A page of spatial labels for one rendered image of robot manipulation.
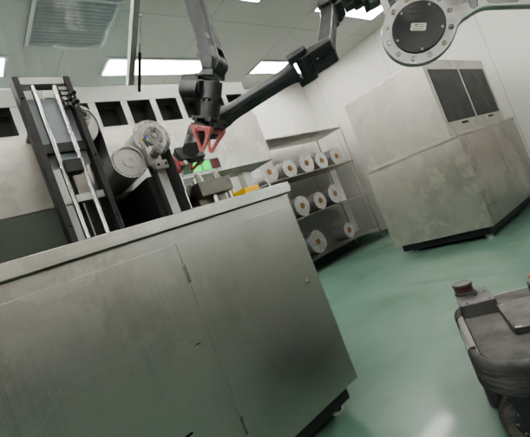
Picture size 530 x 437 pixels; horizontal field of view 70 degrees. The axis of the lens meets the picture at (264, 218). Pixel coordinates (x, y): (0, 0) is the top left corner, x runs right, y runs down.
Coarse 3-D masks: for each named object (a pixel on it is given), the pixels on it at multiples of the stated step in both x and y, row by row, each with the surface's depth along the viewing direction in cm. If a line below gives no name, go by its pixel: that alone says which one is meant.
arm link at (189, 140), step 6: (198, 132) 129; (204, 132) 133; (186, 138) 129; (192, 138) 128; (204, 138) 131; (210, 138) 135; (216, 138) 135; (186, 144) 127; (192, 144) 127; (186, 150) 129; (192, 150) 129; (198, 150) 129
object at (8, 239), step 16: (128, 192) 170; (0, 224) 138; (16, 224) 141; (32, 224) 144; (48, 224) 147; (96, 224) 158; (112, 224) 162; (0, 240) 137; (16, 240) 140; (32, 240) 143; (48, 240) 146; (64, 240) 149; (0, 256) 136; (16, 256) 139
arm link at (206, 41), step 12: (192, 0) 107; (204, 0) 109; (192, 12) 108; (204, 12) 107; (192, 24) 108; (204, 24) 107; (204, 36) 107; (216, 36) 109; (204, 48) 107; (216, 48) 107; (216, 60) 106; (216, 72) 109
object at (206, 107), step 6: (204, 102) 109; (210, 102) 109; (216, 102) 109; (204, 108) 109; (210, 108) 109; (216, 108) 110; (204, 114) 109; (210, 114) 109; (216, 114) 110; (192, 120) 109; (198, 120) 110; (210, 120) 106; (216, 120) 109
